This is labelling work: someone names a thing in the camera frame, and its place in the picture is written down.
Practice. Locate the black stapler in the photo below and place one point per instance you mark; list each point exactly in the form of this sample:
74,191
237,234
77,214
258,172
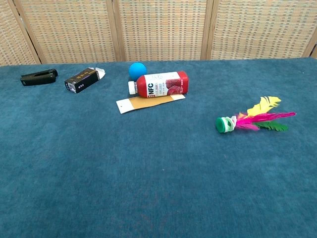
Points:
37,78

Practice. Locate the blue carpet table cover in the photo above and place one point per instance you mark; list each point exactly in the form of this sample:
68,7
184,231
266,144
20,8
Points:
148,161

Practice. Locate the red NFC juice bottle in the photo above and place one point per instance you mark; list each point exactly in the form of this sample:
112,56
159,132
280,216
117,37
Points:
161,84

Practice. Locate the tan and white paper card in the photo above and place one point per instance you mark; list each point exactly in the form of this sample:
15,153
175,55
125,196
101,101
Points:
141,103

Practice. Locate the woven folding screen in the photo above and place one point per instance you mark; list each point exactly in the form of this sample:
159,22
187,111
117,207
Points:
161,29

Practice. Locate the black carton box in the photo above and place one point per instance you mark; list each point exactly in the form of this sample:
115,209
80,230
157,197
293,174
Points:
83,79

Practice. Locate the blue ball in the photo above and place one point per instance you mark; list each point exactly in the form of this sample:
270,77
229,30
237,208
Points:
137,71

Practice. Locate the colourful feather shuttlecock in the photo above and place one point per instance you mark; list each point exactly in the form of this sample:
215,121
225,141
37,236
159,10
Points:
250,120

